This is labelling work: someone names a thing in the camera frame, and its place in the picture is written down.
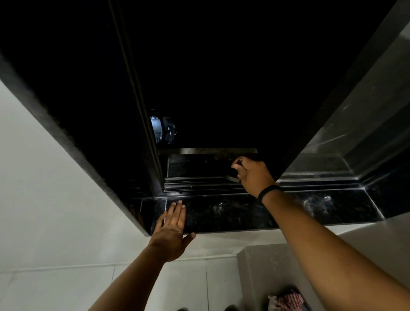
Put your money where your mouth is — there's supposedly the person's left hand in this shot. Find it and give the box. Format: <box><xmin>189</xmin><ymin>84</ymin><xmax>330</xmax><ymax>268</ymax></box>
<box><xmin>148</xmin><ymin>200</ymin><xmax>196</xmax><ymax>263</ymax></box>

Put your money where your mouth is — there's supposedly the person's right hand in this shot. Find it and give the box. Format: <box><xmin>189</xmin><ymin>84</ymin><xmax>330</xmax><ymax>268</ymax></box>
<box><xmin>231</xmin><ymin>156</ymin><xmax>276</xmax><ymax>199</ymax></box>

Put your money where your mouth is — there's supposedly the dark grey cleaning tool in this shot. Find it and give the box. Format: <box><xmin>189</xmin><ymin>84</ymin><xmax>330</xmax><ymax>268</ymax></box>
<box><xmin>225</xmin><ymin>158</ymin><xmax>243</xmax><ymax>184</ymax></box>

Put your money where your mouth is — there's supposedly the person's left forearm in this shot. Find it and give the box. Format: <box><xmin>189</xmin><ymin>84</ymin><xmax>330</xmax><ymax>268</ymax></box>
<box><xmin>88</xmin><ymin>245</ymin><xmax>168</xmax><ymax>311</ymax></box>

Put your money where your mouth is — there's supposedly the person's right forearm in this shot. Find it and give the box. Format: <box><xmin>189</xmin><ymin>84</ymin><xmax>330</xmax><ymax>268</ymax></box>
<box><xmin>261</xmin><ymin>191</ymin><xmax>410</xmax><ymax>311</ymax></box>

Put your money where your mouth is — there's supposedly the black wristband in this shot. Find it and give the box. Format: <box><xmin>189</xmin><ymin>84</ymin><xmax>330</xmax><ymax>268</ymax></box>
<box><xmin>257</xmin><ymin>185</ymin><xmax>284</xmax><ymax>204</ymax></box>

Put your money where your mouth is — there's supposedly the metal window track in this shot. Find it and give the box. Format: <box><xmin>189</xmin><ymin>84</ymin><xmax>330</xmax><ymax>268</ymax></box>
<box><xmin>163</xmin><ymin>176</ymin><xmax>361</xmax><ymax>194</ymax></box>

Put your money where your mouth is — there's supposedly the black granite window sill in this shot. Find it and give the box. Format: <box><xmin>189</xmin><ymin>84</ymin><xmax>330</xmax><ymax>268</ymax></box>
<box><xmin>130</xmin><ymin>187</ymin><xmax>385</xmax><ymax>237</ymax></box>

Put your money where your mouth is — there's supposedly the lit building outside window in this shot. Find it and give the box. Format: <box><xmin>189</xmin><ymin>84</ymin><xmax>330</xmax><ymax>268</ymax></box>
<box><xmin>150</xmin><ymin>115</ymin><xmax>177</xmax><ymax>145</ymax></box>

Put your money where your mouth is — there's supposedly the red white striped cloth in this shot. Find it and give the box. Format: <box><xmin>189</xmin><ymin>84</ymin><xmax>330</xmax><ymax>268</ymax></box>
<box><xmin>268</xmin><ymin>286</ymin><xmax>312</xmax><ymax>311</ymax></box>

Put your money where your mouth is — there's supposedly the dark sliding window frame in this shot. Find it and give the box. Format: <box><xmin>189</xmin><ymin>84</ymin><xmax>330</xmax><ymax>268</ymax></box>
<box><xmin>108</xmin><ymin>0</ymin><xmax>166</xmax><ymax>197</ymax></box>

